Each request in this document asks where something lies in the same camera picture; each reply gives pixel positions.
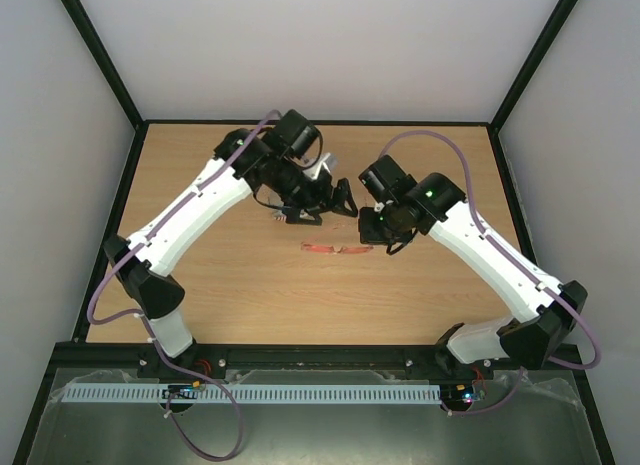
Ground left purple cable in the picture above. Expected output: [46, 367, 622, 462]
[87, 109, 245, 460]

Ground right electronics board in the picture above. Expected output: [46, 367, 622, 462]
[440, 379, 488, 406]

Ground purple cable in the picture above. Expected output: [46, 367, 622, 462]
[379, 129, 601, 417]
[87, 109, 245, 460]

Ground american flag glasses case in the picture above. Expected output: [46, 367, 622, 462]
[272, 210, 289, 223]

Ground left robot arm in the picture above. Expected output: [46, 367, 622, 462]
[103, 109, 358, 359]

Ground light blue slotted cable duct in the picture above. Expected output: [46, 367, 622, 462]
[61, 383, 441, 405]

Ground black aluminium frame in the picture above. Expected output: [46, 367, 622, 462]
[0, 0, 640, 465]

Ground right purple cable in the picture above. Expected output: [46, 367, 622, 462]
[379, 129, 601, 417]

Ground red sunglasses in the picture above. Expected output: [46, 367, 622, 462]
[300, 242, 373, 255]

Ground left electronics board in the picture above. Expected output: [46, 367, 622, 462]
[160, 380, 207, 400]

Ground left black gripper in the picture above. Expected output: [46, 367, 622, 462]
[271, 159, 359, 226]

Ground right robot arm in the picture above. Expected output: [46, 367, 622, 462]
[358, 155, 587, 377]

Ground black front mounting rail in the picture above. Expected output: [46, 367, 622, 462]
[49, 342, 584, 381]

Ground electronics board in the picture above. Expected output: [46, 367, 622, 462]
[440, 379, 488, 406]
[160, 380, 207, 400]

